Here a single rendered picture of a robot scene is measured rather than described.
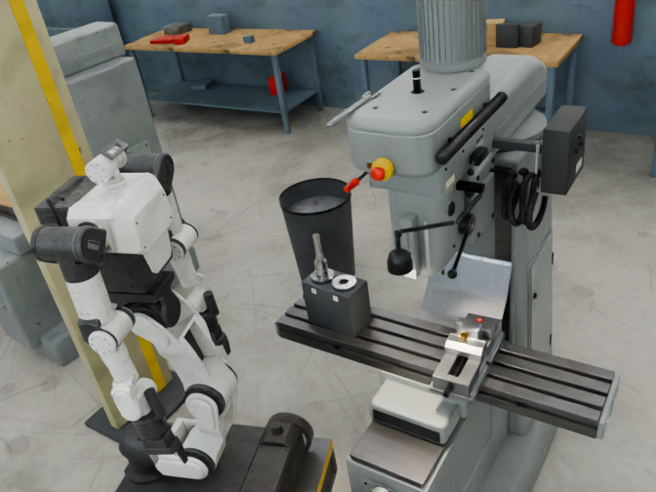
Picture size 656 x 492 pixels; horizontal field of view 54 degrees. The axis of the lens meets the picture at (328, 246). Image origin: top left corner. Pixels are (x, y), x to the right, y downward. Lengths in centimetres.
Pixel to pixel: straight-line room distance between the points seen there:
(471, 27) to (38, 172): 192
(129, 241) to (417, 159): 80
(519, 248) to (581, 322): 160
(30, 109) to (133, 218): 127
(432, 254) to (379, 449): 71
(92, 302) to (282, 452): 107
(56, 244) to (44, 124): 134
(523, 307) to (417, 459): 75
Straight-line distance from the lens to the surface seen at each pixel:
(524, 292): 256
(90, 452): 373
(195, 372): 214
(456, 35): 193
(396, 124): 165
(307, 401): 354
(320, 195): 436
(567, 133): 196
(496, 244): 243
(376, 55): 592
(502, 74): 233
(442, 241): 194
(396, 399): 229
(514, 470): 294
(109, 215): 179
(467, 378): 210
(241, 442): 265
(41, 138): 302
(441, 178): 177
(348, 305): 228
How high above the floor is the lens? 250
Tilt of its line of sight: 32 degrees down
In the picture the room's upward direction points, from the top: 9 degrees counter-clockwise
